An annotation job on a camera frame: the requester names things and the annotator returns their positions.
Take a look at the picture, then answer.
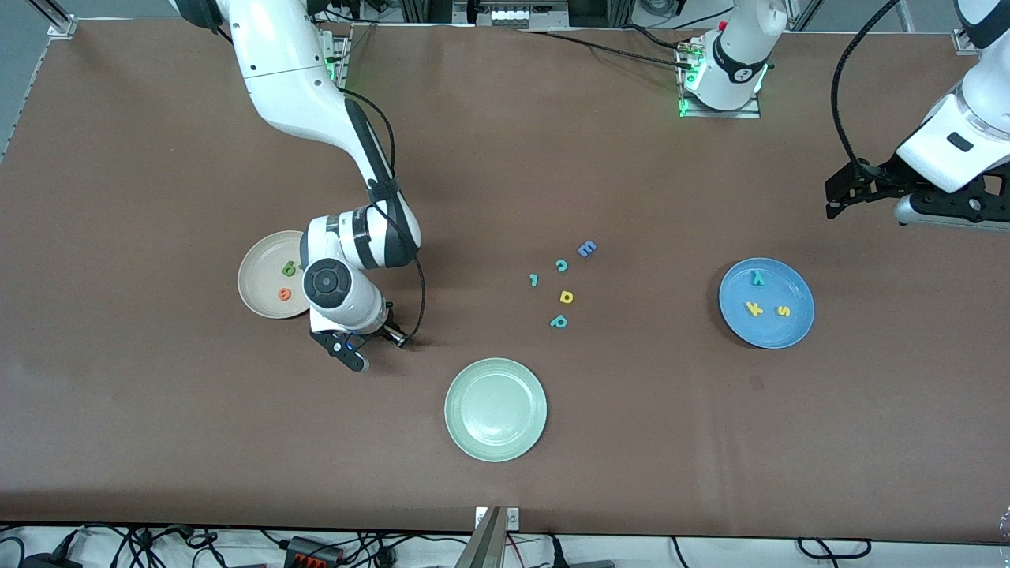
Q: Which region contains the aluminium profile bar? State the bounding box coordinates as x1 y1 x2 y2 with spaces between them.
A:
454 505 510 568

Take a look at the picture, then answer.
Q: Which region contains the blue round plate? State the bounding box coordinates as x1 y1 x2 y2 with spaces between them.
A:
718 258 815 349

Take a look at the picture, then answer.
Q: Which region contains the black looped floor cable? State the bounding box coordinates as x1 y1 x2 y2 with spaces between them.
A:
795 536 873 562

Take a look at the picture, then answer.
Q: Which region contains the grey equipment box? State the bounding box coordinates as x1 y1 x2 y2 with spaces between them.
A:
454 0 570 31

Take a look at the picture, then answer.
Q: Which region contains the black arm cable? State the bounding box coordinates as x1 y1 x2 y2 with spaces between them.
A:
339 87 428 344
832 0 904 178

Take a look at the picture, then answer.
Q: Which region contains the black red power strip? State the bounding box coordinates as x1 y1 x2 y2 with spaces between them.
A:
282 536 345 568

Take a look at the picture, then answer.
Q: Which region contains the long black table cable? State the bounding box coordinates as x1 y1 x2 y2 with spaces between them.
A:
517 28 695 70

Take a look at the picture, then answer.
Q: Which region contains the short black table cable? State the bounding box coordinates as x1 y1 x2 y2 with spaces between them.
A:
623 24 681 50

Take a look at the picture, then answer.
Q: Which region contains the aluminium frame post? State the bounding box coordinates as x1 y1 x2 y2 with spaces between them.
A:
28 0 78 40
952 0 1010 54

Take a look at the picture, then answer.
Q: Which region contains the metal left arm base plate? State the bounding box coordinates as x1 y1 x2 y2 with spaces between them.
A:
677 35 763 120

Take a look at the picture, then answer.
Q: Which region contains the pale green round plate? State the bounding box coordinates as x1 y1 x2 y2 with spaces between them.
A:
444 357 548 463

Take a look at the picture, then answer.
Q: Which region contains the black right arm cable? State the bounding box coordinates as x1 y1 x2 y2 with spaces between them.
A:
339 87 428 344

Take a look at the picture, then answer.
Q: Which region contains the brown table mat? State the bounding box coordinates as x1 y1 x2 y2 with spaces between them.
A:
0 17 1010 545

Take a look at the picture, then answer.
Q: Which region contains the beige round plate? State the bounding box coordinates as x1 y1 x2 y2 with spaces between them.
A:
237 230 312 320

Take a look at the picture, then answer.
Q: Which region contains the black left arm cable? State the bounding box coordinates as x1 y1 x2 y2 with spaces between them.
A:
832 0 904 178

